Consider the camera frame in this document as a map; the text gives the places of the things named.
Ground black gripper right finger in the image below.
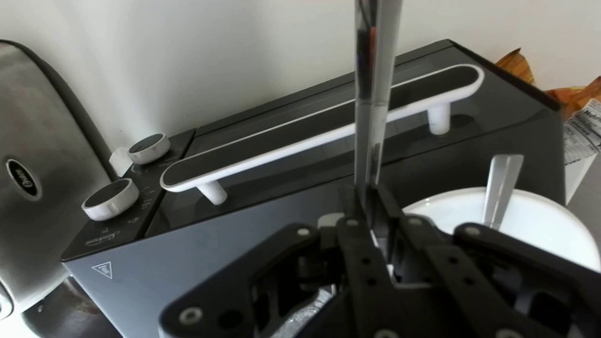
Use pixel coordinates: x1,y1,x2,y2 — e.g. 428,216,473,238
369,188,601,338

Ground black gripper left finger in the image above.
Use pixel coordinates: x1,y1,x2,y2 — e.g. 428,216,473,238
159,218,375,338

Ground white plate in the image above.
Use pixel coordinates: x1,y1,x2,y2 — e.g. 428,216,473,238
403,188,601,272

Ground silver utensil on plate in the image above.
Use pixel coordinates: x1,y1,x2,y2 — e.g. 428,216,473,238
482,154,523,229

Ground black toaster oven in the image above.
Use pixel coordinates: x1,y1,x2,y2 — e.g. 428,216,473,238
61,39,565,338

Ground orange snack bag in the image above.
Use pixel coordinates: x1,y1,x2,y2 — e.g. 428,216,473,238
495,49,601,120

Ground silver two-slot toaster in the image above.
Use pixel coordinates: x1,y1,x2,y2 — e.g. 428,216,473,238
0,41,108,321

